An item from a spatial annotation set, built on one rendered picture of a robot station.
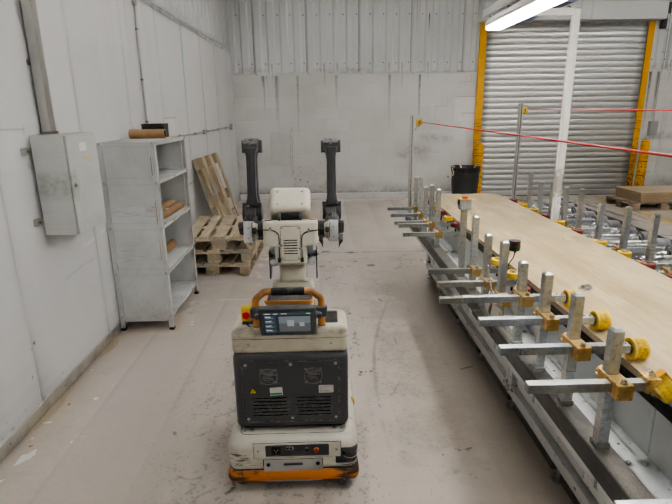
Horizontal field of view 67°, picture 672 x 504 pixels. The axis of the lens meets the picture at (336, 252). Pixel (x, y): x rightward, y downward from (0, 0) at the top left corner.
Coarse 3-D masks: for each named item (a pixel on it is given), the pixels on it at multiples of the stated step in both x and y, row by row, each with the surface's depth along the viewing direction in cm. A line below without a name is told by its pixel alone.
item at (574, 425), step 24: (432, 240) 428; (456, 288) 332; (504, 336) 247; (528, 360) 224; (552, 408) 193; (576, 408) 188; (576, 432) 175; (600, 456) 162; (600, 480) 160; (624, 480) 151
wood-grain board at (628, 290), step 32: (480, 224) 394; (512, 224) 392; (544, 224) 391; (512, 256) 309; (544, 256) 308; (576, 256) 307; (608, 256) 306; (576, 288) 253; (608, 288) 253; (640, 288) 252; (640, 320) 215
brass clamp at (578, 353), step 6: (564, 336) 185; (564, 342) 185; (570, 342) 181; (576, 342) 180; (576, 348) 177; (582, 348) 176; (588, 348) 176; (570, 354) 181; (576, 354) 177; (582, 354) 176; (588, 354) 176; (576, 360) 177; (582, 360) 177; (588, 360) 177
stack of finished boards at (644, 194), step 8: (616, 192) 947; (624, 192) 923; (632, 192) 900; (640, 192) 880; (648, 192) 879; (656, 192) 878; (664, 192) 878; (640, 200) 879; (648, 200) 879; (656, 200) 880; (664, 200) 880
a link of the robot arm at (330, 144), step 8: (328, 144) 271; (336, 144) 271; (328, 152) 271; (328, 160) 272; (328, 168) 272; (328, 176) 273; (328, 184) 273; (328, 192) 273; (328, 200) 273; (336, 200) 274; (336, 208) 273
